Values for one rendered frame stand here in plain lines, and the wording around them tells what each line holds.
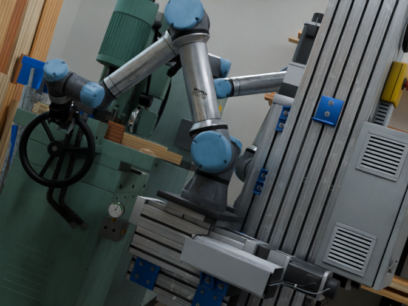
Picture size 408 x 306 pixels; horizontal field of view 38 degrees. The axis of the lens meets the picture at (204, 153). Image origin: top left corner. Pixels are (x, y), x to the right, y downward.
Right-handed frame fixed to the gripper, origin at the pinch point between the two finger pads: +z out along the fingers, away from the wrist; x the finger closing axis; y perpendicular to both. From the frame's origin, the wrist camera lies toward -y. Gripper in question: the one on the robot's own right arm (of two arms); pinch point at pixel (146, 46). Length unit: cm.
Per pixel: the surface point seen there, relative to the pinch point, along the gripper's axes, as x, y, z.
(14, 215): 61, -55, 25
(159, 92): -10.3, -28.1, -5.9
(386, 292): -78, -178, -164
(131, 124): 8.9, -34.8, -0.8
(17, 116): 35, -28, 38
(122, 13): -7.9, 6.6, 14.6
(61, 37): -181, -142, 131
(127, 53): 1.2, -5.2, 7.2
